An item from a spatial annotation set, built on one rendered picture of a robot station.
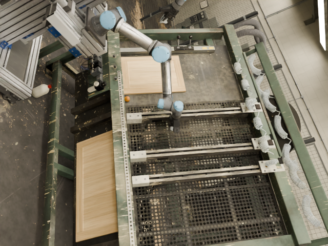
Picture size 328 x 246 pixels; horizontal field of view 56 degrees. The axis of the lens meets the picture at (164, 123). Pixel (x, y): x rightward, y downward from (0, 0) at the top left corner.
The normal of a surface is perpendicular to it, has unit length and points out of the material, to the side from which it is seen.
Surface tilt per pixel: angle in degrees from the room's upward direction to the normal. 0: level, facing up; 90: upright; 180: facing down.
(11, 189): 0
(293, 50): 90
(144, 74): 59
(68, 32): 90
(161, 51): 86
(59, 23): 90
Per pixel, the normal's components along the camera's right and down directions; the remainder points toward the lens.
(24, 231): 0.90, -0.32
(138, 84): 0.11, -0.52
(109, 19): -0.26, 0.34
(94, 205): -0.42, -0.41
